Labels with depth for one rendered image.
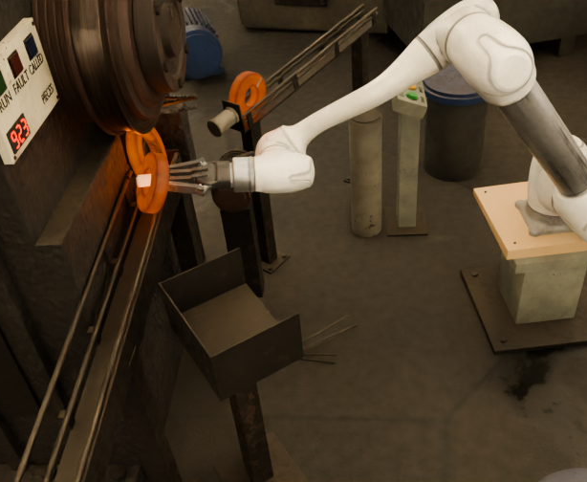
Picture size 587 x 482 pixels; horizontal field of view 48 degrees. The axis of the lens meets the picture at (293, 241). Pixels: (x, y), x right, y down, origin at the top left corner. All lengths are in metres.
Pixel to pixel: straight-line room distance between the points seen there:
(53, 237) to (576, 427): 1.52
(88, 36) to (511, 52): 0.86
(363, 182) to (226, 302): 1.08
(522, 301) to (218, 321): 1.10
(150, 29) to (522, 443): 1.48
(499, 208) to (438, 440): 0.75
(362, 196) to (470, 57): 1.14
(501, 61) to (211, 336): 0.85
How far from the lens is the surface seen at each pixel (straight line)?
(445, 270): 2.54
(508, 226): 2.15
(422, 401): 2.12
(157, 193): 1.65
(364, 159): 2.45
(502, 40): 1.50
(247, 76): 2.17
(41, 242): 1.45
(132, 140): 1.80
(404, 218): 2.68
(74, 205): 1.53
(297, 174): 1.68
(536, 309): 2.32
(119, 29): 1.50
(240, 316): 1.54
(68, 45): 1.48
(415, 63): 1.66
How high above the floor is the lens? 1.69
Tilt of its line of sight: 39 degrees down
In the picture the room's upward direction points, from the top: 6 degrees counter-clockwise
